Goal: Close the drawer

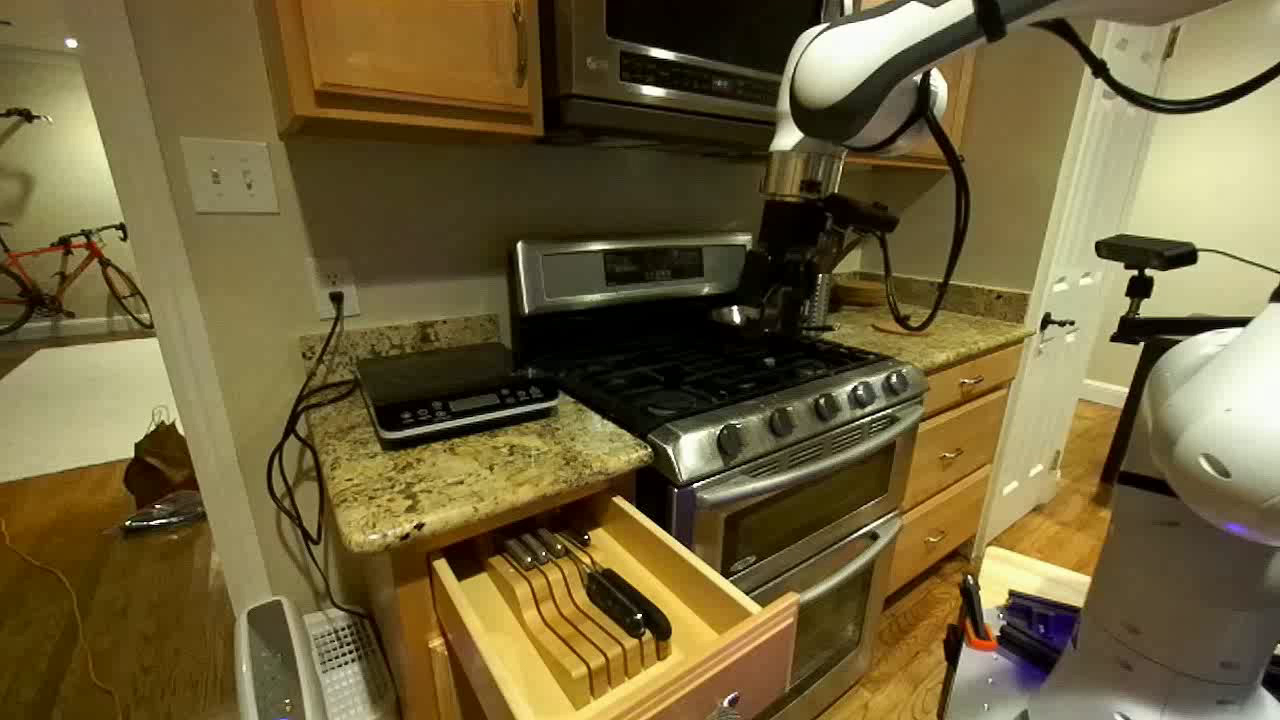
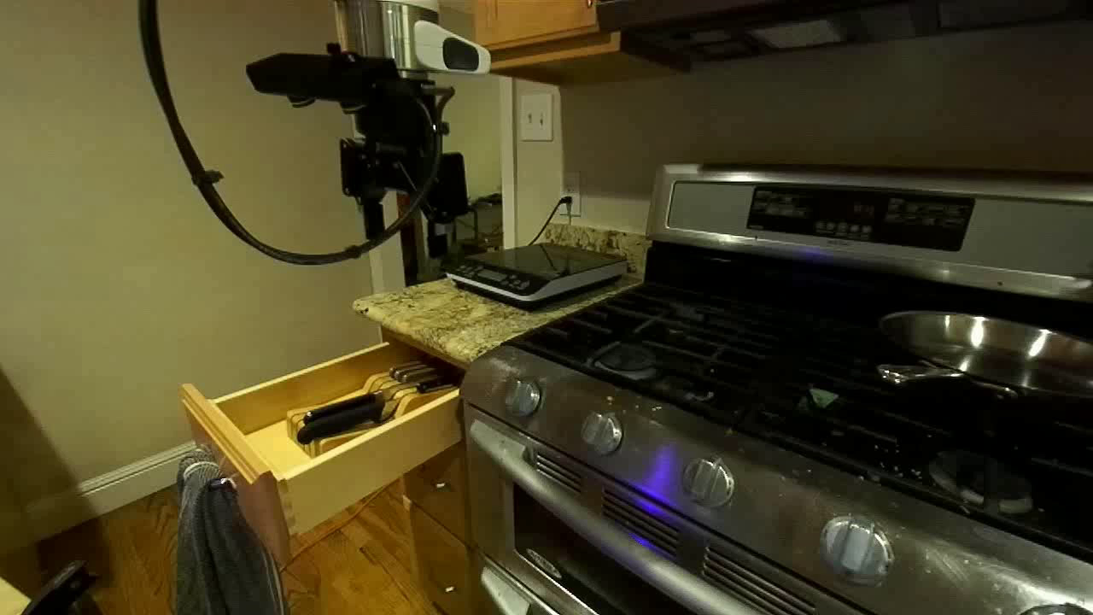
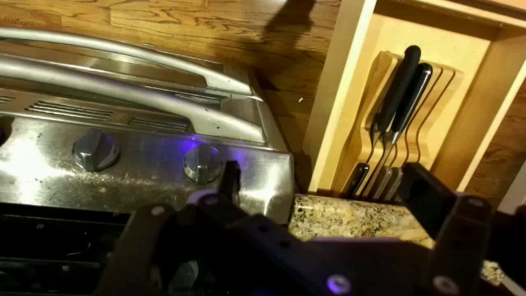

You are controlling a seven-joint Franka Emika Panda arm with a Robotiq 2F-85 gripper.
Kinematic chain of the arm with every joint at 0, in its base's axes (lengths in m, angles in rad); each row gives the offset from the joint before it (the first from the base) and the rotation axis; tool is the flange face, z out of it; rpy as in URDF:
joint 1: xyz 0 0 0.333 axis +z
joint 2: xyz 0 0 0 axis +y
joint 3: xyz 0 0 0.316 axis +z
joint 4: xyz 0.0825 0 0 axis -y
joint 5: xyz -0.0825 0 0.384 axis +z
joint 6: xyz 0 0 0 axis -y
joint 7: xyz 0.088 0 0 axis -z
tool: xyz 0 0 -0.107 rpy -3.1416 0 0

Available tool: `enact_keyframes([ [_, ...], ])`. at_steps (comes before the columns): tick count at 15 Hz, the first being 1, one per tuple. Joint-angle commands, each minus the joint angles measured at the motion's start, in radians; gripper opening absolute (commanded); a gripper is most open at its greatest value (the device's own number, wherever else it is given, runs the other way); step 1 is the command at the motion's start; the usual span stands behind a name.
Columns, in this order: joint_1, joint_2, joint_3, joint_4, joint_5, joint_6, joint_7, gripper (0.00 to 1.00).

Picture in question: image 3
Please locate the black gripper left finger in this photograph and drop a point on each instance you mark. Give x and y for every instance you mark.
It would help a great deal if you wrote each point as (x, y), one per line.
(143, 246)

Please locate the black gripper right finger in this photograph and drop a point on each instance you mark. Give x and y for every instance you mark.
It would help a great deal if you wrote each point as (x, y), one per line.
(460, 246)

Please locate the light wooden cabinet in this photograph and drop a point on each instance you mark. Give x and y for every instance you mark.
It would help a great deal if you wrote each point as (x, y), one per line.
(338, 82)

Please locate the stainless steel gas stove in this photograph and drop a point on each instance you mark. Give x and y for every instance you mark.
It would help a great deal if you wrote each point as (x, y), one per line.
(141, 164)

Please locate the silver stove knob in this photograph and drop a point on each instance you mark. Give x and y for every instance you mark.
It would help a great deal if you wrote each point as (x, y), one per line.
(95, 151)
(202, 162)

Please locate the speckled granite countertop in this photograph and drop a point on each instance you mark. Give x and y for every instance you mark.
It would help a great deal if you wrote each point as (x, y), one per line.
(350, 218)

